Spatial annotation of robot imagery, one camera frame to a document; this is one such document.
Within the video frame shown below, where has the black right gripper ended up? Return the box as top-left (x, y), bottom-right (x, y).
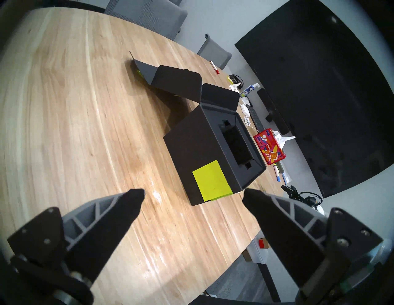
top-left (281, 185), bottom-right (323, 207)

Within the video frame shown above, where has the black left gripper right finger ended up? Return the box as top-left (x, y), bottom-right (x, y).
top-left (242, 188), bottom-right (384, 305)

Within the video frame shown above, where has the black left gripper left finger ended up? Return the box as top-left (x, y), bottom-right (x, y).
top-left (7, 189), bottom-right (146, 305)

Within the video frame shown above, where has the black cardboard box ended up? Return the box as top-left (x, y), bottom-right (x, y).
top-left (129, 51), bottom-right (267, 206)

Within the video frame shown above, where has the red floral tissue box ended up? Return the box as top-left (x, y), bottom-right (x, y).
top-left (253, 129), bottom-right (296, 166)

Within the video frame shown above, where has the black keyboard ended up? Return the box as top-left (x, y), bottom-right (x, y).
top-left (245, 104), bottom-right (265, 132)

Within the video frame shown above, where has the whiteboard cleaner spray bottle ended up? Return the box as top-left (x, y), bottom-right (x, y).
top-left (240, 83), bottom-right (260, 96)

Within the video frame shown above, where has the wide grey mesh chair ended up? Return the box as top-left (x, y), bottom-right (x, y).
top-left (104, 0), bottom-right (188, 41)

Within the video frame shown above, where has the black wall screen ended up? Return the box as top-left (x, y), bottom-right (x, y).
top-left (235, 0), bottom-right (394, 199)

